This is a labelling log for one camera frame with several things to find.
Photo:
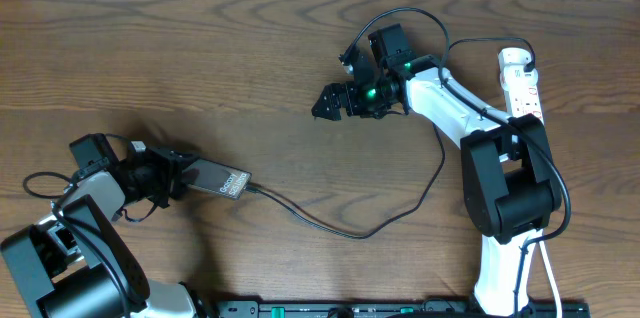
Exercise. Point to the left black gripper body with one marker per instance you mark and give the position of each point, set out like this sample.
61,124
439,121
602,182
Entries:
172,174

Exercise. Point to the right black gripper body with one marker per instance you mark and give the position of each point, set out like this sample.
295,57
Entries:
367,99

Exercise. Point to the Galaxy smartphone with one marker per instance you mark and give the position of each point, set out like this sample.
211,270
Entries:
216,178

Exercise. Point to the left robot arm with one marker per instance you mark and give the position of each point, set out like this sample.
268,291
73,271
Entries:
72,263

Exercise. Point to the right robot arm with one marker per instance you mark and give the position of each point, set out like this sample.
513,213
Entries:
511,185

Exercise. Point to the white power strip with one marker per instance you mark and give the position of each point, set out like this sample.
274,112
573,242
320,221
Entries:
519,85

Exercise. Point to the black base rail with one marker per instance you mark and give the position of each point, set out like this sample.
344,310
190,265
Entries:
435,307

